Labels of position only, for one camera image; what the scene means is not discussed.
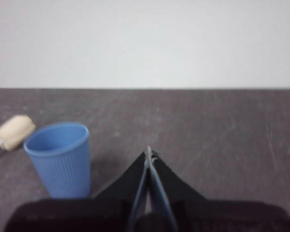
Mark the blue ribbed plastic cup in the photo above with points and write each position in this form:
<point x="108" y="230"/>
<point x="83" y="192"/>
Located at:
<point x="62" y="169"/>

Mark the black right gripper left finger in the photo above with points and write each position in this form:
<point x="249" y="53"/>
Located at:
<point x="125" y="183"/>

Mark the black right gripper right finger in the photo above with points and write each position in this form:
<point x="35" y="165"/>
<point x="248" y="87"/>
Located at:
<point x="171" y="183"/>

